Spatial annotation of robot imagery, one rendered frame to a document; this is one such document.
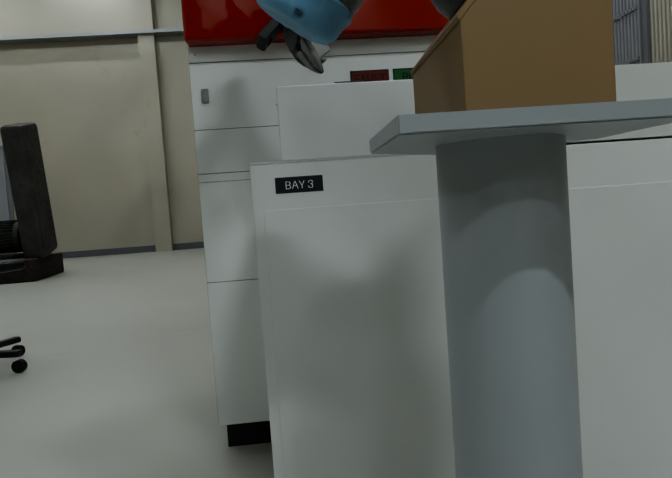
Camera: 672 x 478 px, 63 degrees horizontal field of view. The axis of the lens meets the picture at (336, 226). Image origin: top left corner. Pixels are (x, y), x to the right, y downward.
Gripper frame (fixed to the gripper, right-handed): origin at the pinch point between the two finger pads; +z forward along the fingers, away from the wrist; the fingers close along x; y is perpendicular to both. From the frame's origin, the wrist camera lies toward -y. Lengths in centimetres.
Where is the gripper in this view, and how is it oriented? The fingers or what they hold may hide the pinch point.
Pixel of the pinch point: (317, 69)
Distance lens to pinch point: 138.6
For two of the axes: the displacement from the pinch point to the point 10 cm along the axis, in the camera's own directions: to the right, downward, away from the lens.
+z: 5.4, 8.1, -2.3
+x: -2.5, 4.1, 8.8
